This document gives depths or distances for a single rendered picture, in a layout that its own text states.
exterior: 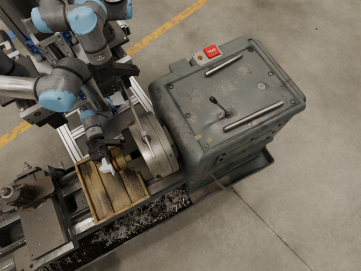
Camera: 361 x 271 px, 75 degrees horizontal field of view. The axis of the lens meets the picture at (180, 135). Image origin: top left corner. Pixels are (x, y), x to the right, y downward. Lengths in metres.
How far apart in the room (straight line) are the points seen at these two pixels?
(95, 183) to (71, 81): 0.60
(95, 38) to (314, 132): 2.25
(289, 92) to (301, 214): 1.43
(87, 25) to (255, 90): 0.71
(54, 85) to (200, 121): 0.57
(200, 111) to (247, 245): 1.46
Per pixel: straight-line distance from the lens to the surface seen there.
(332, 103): 2.87
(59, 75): 1.00
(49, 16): 0.90
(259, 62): 1.19
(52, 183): 1.32
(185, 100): 1.03
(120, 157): 1.11
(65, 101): 0.97
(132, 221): 1.60
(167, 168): 1.04
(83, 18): 0.76
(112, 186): 1.34
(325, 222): 2.45
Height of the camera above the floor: 2.15
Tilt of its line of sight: 68 degrees down
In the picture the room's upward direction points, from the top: 4 degrees counter-clockwise
